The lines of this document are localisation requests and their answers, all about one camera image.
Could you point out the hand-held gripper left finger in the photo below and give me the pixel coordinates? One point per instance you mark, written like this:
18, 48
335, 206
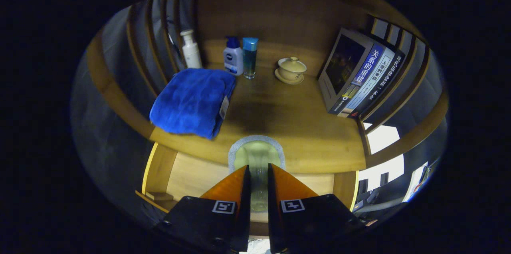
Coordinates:
246, 214

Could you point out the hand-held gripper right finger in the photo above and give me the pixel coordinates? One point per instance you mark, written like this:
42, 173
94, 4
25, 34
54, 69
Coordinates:
271, 214

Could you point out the green ornament grey base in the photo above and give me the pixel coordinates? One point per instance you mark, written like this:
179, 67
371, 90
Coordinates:
257, 154

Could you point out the wooden drawer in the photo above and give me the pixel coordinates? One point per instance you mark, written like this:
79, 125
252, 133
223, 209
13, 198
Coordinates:
191, 178

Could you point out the blue towel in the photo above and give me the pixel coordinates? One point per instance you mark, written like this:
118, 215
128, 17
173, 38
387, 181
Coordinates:
187, 102

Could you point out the wooden countertop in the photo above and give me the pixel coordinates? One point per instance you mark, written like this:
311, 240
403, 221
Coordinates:
287, 118

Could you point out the wooden cabinet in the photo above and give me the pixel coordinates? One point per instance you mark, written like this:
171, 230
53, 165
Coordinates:
279, 14

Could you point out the beige lidded tea cup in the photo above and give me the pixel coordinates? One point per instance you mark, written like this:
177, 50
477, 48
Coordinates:
291, 70

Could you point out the clear bottle teal cap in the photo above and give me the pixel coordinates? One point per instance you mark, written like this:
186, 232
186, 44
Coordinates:
250, 60

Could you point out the white bottle blue cap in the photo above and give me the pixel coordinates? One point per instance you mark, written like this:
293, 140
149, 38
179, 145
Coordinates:
232, 60

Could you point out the black backdrop cloth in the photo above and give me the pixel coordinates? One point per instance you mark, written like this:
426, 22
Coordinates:
100, 154

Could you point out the blue spine book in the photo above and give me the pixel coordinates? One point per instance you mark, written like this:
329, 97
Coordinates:
343, 64

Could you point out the white pump bottle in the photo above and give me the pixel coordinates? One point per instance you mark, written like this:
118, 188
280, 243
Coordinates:
191, 54

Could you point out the white spine book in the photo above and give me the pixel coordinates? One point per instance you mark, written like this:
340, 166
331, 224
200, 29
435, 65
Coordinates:
377, 74

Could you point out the black spine book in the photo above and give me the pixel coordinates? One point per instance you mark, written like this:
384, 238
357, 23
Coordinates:
389, 76

